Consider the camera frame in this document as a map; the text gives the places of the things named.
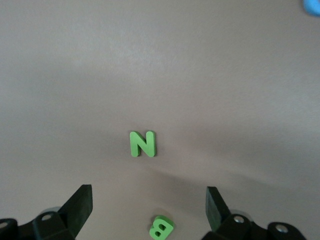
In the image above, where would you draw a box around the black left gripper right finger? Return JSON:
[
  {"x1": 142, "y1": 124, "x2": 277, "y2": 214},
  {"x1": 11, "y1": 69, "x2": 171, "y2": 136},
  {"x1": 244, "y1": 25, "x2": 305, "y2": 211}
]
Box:
[{"x1": 203, "y1": 186, "x2": 310, "y2": 240}]

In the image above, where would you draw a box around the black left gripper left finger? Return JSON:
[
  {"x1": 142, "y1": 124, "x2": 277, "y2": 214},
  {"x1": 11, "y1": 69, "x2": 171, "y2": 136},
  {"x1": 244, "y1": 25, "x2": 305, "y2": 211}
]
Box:
[{"x1": 0, "y1": 184, "x2": 94, "y2": 240}]

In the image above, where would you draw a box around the green capital letter B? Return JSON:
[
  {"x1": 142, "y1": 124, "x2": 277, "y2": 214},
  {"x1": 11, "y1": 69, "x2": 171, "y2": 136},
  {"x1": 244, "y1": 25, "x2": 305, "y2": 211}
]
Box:
[{"x1": 149, "y1": 215, "x2": 174, "y2": 240}]

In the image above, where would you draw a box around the green letter N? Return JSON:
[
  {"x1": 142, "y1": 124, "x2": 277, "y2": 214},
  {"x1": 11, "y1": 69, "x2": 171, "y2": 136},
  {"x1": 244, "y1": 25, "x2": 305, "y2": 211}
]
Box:
[{"x1": 129, "y1": 130, "x2": 157, "y2": 158}]

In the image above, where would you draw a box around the brown paper table cover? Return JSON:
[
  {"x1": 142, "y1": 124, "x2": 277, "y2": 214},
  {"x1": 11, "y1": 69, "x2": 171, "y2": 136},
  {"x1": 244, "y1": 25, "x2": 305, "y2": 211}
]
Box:
[{"x1": 0, "y1": 0, "x2": 320, "y2": 240}]

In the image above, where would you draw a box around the blue letter O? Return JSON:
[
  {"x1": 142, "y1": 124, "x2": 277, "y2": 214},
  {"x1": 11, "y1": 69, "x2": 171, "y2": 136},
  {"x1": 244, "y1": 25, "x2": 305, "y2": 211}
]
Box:
[{"x1": 301, "y1": 0, "x2": 320, "y2": 18}]

